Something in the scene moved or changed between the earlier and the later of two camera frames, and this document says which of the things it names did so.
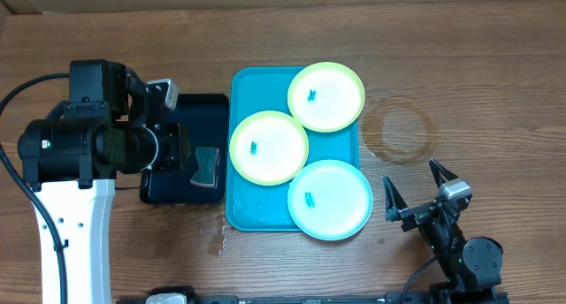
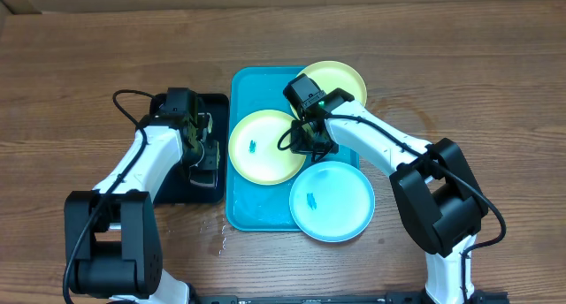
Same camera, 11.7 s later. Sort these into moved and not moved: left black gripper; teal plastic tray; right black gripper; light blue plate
Moved: left black gripper; right black gripper
Not moved: teal plastic tray; light blue plate
